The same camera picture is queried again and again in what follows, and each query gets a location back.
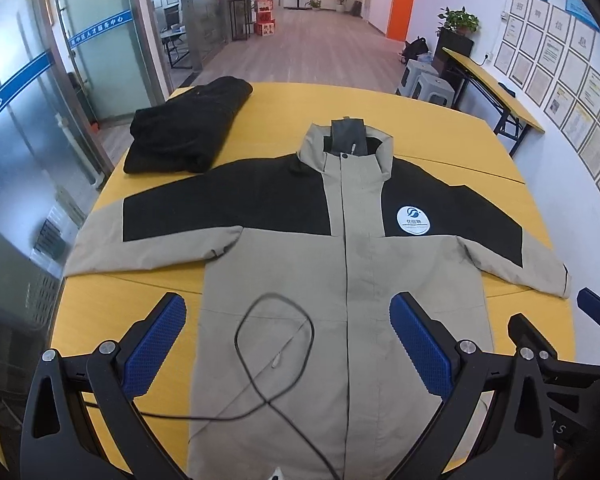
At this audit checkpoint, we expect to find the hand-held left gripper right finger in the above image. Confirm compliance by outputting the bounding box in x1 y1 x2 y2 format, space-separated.
389 291 556 480

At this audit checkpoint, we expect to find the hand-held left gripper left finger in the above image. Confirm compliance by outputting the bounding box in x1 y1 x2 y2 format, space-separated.
19 292 188 480

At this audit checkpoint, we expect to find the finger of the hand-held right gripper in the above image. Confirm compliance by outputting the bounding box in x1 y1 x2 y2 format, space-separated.
576 287 600 333
508 312 600 381

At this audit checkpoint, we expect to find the beige and black jacket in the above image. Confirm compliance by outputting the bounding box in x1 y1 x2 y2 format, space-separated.
64 117 572 480

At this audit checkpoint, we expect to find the folded black garment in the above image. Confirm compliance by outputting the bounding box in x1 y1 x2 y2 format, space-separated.
123 76 254 175

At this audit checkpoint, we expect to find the yellow folding table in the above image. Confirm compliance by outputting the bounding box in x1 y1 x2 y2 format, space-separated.
442 47 546 157

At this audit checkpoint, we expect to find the grey plastic stool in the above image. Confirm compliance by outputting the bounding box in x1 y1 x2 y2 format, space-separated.
396 59 438 96
412 72 456 108

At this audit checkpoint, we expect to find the black backpack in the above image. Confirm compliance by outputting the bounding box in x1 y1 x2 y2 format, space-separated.
402 36 431 61

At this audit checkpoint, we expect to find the office desk with monitor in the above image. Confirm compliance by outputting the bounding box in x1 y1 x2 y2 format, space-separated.
159 4 193 70

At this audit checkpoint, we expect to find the glass door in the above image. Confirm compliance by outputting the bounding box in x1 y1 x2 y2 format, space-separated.
45 0 172 128

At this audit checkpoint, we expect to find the potted plant in black planter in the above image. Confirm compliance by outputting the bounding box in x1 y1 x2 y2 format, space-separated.
432 6 481 86

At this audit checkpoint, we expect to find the black plant stand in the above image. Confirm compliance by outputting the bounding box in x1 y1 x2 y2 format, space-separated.
229 0 257 42

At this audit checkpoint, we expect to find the orange door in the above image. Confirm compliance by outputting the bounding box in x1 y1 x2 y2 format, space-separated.
386 0 420 41

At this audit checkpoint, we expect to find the black cable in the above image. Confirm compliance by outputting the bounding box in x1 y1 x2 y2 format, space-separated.
82 294 343 480

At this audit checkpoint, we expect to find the row of framed wall certificates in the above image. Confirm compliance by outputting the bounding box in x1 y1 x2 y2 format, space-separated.
492 0 600 211

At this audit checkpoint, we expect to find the metal door handle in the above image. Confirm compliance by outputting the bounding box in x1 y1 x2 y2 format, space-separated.
54 0 82 63

